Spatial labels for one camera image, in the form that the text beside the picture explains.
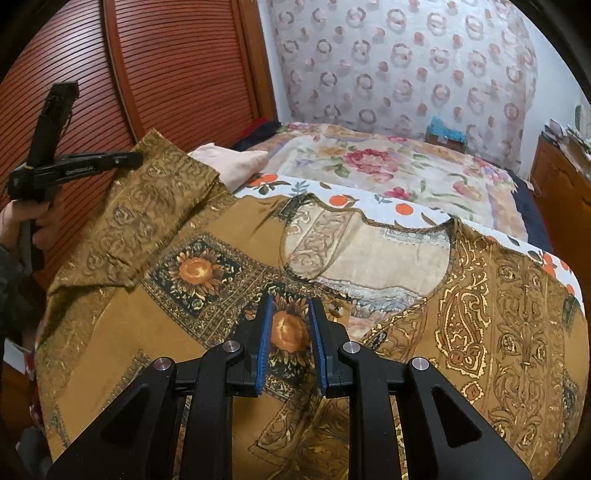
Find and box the navy blanket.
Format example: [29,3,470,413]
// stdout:
[505,168,555,254]

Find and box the floral quilt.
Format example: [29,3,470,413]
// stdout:
[231,121,532,243]

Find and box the blue-topped small box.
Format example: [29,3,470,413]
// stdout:
[425,115,467,153]

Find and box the white orange-print bed sheet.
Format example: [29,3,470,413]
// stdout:
[233,173,585,319]

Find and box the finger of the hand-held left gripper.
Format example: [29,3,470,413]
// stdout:
[110,151,145,171]

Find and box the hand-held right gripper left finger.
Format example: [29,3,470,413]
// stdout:
[46,292,274,480]

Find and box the brown paisley sunflower shirt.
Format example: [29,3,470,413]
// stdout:
[34,129,587,480]

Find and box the red cloth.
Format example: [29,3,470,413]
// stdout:
[240,116,282,139]

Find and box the pale pink pillow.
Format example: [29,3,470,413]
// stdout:
[189,143,271,192]

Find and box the red-brown slatted wardrobe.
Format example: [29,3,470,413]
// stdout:
[0,0,279,296]

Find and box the wooden cabinet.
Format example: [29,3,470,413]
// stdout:
[529,131,591,215]

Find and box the ring-patterned sheer curtain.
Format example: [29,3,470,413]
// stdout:
[259,0,541,145]

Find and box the person's left forearm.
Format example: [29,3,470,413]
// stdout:
[0,244,44,356]

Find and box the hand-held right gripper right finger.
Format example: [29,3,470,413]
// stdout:
[308,298,532,480]

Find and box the pile of small household things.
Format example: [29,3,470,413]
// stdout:
[542,104,591,158]

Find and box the person's left hand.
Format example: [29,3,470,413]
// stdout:
[0,199,64,259]

